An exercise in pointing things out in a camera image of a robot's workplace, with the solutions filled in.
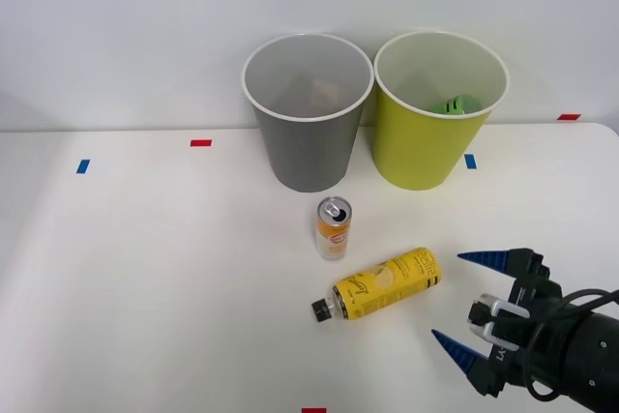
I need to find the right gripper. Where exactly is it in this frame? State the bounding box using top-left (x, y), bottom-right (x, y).
top-left (431, 247), bottom-right (566, 398)

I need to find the yellow plastic bottle black cap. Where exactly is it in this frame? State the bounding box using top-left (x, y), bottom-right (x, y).
top-left (310, 247), bottom-right (444, 324)

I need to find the orange and white drink can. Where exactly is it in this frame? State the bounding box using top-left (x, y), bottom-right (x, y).
top-left (314, 195), bottom-right (354, 262)

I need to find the yellow-green plastic waste bin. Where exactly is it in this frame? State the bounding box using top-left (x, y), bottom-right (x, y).
top-left (372, 30), bottom-right (511, 192)

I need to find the green plastic bottle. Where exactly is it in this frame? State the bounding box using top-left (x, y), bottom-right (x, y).
top-left (427, 93), bottom-right (485, 117)

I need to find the grey plastic waste bin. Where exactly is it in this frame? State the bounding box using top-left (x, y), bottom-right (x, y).
top-left (241, 33), bottom-right (375, 193)

